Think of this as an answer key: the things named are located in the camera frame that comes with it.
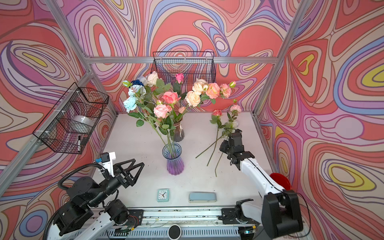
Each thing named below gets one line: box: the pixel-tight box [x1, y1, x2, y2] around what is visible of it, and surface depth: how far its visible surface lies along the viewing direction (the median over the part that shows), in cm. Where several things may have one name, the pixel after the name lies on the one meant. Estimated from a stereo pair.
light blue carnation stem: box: [122, 80, 167, 148], surface depth 63 cm
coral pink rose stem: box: [162, 91, 182, 105], surface depth 70 cm
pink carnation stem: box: [205, 81, 236, 104], surface depth 72 cm
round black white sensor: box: [167, 224, 182, 240], surface depth 67 cm
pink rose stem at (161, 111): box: [153, 104, 173, 154], surface depth 61 cm
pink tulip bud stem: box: [175, 106, 186, 121], surface depth 83 cm
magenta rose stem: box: [173, 73, 184, 94], surface depth 78 cm
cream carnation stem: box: [177, 78, 209, 120], surface depth 72 cm
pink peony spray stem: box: [154, 104, 176, 150], surface depth 61 cm
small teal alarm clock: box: [157, 188, 170, 202], surface depth 80 cm
